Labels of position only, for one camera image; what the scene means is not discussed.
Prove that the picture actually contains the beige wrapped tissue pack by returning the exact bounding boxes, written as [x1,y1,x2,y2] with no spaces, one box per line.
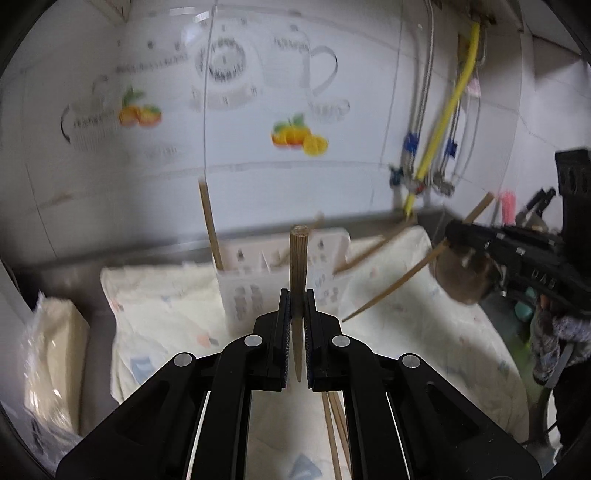
[14,291,90,476]

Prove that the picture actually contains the cream quilted printed cloth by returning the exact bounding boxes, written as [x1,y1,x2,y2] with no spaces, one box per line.
[100,226,529,480]

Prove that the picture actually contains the wooden chopstick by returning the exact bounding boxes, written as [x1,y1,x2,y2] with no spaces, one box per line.
[333,220,419,274]
[198,180,225,272]
[289,224,310,383]
[342,193,496,322]

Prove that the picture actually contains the black handled knives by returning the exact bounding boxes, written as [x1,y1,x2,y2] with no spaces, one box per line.
[519,187,557,227]

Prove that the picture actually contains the metal valve red handle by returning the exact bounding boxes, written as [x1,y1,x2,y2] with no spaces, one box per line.
[390,164,428,195]

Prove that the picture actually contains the braided metal hose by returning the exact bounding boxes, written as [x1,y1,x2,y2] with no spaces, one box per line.
[438,92,463,185]
[409,0,437,139]

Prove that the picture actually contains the stainless steel pot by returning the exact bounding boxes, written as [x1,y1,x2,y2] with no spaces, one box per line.
[434,247,504,305]

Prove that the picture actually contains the person's right hand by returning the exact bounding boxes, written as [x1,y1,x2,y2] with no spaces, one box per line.
[530,295,591,386]

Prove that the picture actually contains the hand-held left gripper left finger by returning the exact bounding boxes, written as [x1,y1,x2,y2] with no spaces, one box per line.
[55,287,296,480]

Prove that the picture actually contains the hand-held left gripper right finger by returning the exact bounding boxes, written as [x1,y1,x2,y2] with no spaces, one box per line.
[302,288,541,480]

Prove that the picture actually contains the metal angle valve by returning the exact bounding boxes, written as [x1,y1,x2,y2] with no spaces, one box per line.
[431,171,456,195]

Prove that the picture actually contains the yellow gas hose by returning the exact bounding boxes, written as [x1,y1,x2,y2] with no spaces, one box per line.
[404,21,482,217]

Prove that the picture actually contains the pile of brown chopsticks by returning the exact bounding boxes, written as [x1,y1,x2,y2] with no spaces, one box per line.
[322,391,352,480]

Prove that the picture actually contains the orange fruit wall decal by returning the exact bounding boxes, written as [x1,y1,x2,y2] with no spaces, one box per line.
[271,114,328,158]
[119,88,162,127]

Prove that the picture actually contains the grey tea set wall decal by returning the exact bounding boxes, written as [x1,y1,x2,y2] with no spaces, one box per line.
[60,23,352,153]

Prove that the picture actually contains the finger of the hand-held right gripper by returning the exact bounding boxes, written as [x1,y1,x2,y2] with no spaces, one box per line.
[444,220,504,254]

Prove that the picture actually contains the thin white hose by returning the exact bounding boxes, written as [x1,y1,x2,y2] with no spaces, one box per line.
[462,92,484,176]

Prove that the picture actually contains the beige plastic utensil holder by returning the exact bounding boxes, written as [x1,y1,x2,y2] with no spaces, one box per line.
[217,227,351,333]

